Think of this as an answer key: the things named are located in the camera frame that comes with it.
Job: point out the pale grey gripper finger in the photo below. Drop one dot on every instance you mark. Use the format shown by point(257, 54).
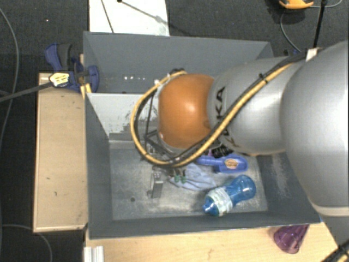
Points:
point(151, 180)
point(157, 187)

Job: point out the pale blue cloth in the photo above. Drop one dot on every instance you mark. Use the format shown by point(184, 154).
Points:
point(199, 180)

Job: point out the blue plastic bottle with tape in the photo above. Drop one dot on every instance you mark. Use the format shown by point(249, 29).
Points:
point(240, 190)

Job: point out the pale wood board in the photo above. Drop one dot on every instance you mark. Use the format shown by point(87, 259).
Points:
point(61, 157)

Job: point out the grey metal bin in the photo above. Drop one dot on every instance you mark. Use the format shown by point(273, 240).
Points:
point(131, 61)

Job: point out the purple translucent cup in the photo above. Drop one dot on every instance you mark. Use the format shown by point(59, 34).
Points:
point(290, 237)

